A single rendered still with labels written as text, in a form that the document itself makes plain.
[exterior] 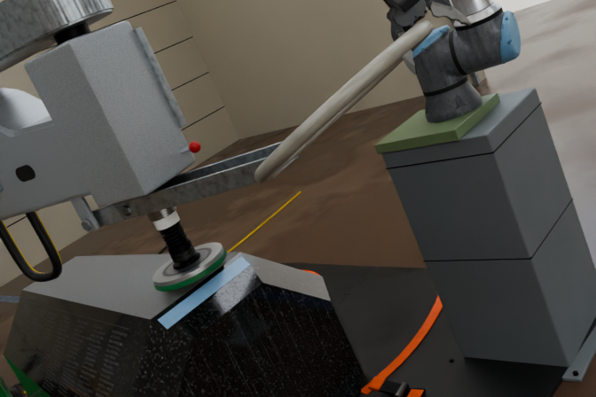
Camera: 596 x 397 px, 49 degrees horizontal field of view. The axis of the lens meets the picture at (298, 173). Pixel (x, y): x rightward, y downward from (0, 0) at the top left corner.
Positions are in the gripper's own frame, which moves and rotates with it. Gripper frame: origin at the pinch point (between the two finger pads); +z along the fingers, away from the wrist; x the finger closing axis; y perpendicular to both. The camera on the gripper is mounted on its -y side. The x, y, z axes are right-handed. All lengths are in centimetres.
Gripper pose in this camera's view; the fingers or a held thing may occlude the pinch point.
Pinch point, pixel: (443, 50)
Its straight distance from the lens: 141.4
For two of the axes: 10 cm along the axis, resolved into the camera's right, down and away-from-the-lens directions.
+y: 1.1, -1.0, 9.9
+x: -7.4, 6.6, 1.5
